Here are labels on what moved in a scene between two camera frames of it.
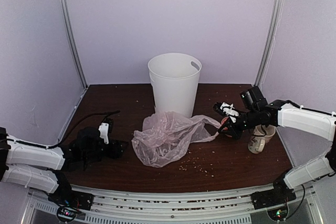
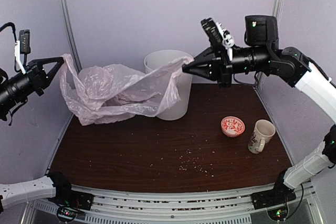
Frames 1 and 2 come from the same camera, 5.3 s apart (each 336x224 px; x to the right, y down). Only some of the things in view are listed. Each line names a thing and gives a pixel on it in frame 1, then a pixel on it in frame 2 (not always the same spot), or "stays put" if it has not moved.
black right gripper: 236,134 -> 212,70
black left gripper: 115,152 -> 37,76
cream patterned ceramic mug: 261,135 stays put
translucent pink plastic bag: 164,136 -> 99,94
